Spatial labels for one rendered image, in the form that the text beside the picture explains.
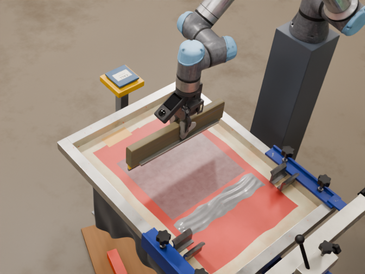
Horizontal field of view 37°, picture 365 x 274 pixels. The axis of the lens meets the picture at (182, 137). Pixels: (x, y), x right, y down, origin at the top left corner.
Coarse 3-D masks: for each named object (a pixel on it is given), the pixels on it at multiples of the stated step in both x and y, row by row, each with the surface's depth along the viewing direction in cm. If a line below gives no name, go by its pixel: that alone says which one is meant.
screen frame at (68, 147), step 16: (160, 96) 209; (128, 112) 202; (144, 112) 207; (224, 112) 206; (96, 128) 195; (112, 128) 200; (224, 128) 205; (240, 128) 201; (64, 144) 188; (80, 144) 192; (256, 144) 196; (80, 160) 184; (272, 160) 191; (96, 176) 180; (288, 176) 188; (112, 192) 176; (304, 192) 186; (128, 208) 172; (320, 208) 179; (128, 224) 171; (144, 224) 168; (304, 224) 174; (288, 240) 169; (256, 256) 164; (272, 256) 165; (240, 272) 160; (256, 272) 161
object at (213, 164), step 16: (144, 128) 202; (160, 128) 202; (192, 144) 198; (208, 144) 199; (224, 144) 200; (176, 160) 192; (192, 160) 193; (208, 160) 193; (224, 160) 194; (240, 160) 195; (192, 176) 188; (208, 176) 188; (224, 176) 189; (240, 176) 190; (256, 176) 190; (256, 192) 185; (272, 192) 186; (240, 208) 180; (256, 208) 181; (272, 208) 181; (288, 208) 182; (256, 224) 176; (272, 224) 177
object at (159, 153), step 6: (216, 120) 191; (204, 126) 188; (210, 126) 189; (192, 132) 185; (198, 132) 186; (186, 138) 183; (174, 144) 181; (180, 144) 182; (162, 150) 178; (168, 150) 179; (150, 156) 176; (156, 156) 176; (144, 162) 174
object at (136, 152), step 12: (204, 108) 185; (216, 108) 187; (180, 120) 180; (192, 120) 181; (204, 120) 186; (156, 132) 175; (168, 132) 176; (132, 144) 170; (144, 144) 171; (156, 144) 175; (168, 144) 179; (132, 156) 169; (144, 156) 174
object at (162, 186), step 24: (120, 144) 195; (120, 168) 188; (144, 168) 188; (168, 168) 189; (144, 192) 181; (168, 192) 182; (192, 192) 183; (168, 216) 175; (216, 240) 171; (240, 240) 172; (216, 264) 165
